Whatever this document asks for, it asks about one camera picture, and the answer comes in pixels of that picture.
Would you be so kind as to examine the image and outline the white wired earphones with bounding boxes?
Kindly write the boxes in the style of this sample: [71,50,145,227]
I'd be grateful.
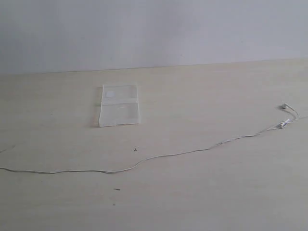
[0,103,303,175]

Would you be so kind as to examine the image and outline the clear plastic hinged case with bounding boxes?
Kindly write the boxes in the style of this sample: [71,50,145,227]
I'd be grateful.
[94,84,141,128]

